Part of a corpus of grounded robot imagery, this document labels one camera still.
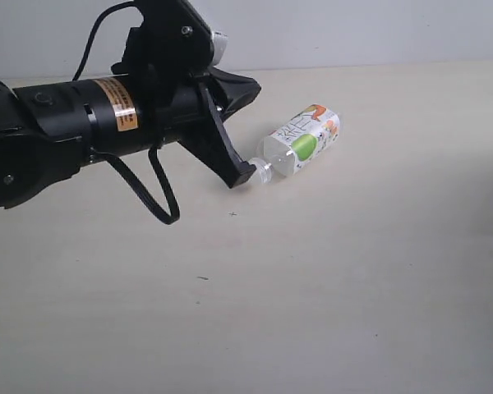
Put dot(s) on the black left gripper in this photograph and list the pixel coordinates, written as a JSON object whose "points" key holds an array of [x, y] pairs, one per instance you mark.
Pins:
{"points": [[166, 65]]}

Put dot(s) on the white tea bottle fruit label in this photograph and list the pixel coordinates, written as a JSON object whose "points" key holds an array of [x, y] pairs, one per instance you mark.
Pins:
{"points": [[295, 144]]}

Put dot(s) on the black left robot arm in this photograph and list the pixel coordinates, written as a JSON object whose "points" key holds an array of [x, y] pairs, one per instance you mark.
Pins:
{"points": [[48, 133]]}

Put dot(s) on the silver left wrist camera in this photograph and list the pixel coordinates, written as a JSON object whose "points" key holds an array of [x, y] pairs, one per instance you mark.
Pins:
{"points": [[219, 41]]}

